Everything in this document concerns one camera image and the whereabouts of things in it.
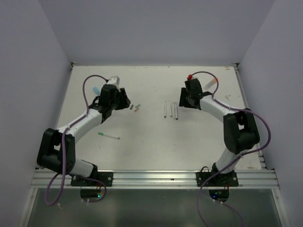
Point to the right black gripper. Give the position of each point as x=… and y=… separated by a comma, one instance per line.
x=183, y=101

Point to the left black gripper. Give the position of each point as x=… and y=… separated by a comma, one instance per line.
x=125, y=101

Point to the blue pen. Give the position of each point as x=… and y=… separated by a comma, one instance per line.
x=176, y=110

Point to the green capped pen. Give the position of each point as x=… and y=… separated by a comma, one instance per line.
x=170, y=109

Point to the grey capped pen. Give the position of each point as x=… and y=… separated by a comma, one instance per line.
x=165, y=110

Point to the light blue highlighter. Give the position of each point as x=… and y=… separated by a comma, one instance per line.
x=96, y=90

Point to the orange highlighter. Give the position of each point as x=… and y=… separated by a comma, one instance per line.
x=210, y=84

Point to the teal pen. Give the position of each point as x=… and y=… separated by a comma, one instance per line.
x=109, y=136

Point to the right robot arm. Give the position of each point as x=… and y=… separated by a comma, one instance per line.
x=240, y=132

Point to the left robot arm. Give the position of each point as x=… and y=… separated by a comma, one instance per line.
x=57, y=150

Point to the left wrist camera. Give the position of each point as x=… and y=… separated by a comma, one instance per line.
x=115, y=80

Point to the aluminium rail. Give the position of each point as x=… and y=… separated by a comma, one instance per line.
x=187, y=179

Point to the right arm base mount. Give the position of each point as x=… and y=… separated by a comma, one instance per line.
x=223, y=181

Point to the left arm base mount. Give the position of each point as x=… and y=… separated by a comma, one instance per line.
x=94, y=188

